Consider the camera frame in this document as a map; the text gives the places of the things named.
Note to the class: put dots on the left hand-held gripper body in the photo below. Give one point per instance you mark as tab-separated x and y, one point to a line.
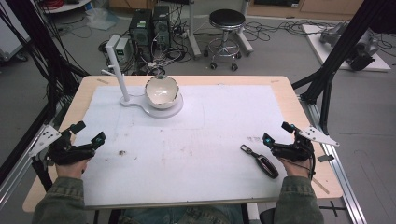
71	152

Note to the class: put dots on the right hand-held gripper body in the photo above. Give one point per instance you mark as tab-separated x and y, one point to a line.
292	151

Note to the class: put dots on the white bowl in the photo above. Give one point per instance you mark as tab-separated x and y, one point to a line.
162	93

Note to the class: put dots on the person's left hand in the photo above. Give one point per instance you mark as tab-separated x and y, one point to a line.
70	171

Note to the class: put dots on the person's right hand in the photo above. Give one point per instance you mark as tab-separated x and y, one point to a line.
299	169

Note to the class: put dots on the white table mat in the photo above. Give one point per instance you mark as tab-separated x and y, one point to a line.
193	161

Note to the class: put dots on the white box device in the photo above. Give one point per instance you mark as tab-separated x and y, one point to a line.
122	49

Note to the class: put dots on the white board with grey device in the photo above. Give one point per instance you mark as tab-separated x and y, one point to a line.
348	43

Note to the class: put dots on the grey desk leg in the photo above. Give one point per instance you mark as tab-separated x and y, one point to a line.
193	31
244	31

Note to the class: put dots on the person's legs in jeans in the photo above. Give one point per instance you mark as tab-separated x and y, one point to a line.
180	215

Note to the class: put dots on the clear plastic bag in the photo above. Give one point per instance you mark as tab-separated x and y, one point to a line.
101	18

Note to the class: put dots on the black computer tower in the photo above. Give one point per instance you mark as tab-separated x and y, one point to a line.
162	26
140	31

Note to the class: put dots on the black round stool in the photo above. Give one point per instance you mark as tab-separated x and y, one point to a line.
226	19

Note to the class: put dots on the aluminium rail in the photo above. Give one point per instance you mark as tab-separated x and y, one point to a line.
18	174
339	174

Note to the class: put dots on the black metal frame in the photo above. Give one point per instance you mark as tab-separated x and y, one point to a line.
53	62
342	46

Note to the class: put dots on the white stand with post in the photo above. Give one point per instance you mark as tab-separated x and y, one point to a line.
117	68

